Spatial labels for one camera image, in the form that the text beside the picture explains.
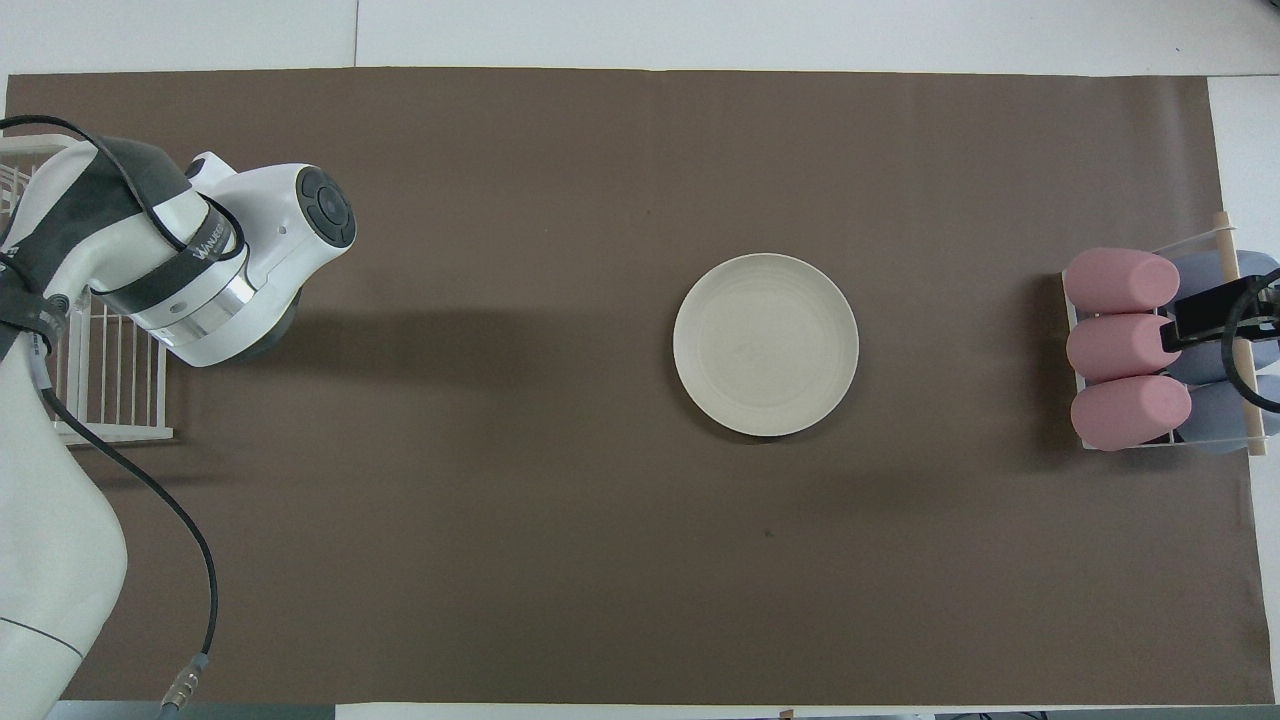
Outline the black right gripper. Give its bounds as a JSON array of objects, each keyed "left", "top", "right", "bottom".
[{"left": 1159, "top": 265, "right": 1280, "bottom": 354}]

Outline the cream round plate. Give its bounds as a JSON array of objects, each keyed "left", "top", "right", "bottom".
[{"left": 672, "top": 253, "right": 860, "bottom": 438}]

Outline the blue plastic cup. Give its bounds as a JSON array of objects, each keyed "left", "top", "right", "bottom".
[
  {"left": 1172, "top": 375, "right": 1280, "bottom": 457},
  {"left": 1165, "top": 250, "right": 1280, "bottom": 319},
  {"left": 1165, "top": 335, "right": 1280, "bottom": 386}
]

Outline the pink plastic cup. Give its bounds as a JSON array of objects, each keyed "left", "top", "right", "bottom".
[
  {"left": 1066, "top": 313, "right": 1185, "bottom": 383},
  {"left": 1062, "top": 248, "right": 1181, "bottom": 313},
  {"left": 1070, "top": 375, "right": 1193, "bottom": 452}
]

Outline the white cup rack wooden rod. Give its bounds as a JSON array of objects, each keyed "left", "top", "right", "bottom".
[{"left": 1060, "top": 210, "right": 1269, "bottom": 459}]

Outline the brown table mat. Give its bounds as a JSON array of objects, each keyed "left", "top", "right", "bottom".
[{"left": 0, "top": 67, "right": 1276, "bottom": 706}]

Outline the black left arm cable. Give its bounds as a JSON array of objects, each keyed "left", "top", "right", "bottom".
[{"left": 0, "top": 114, "right": 246, "bottom": 720}]

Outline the white wire dish rack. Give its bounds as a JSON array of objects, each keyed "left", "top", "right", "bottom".
[{"left": 0, "top": 134, "right": 175, "bottom": 447}]

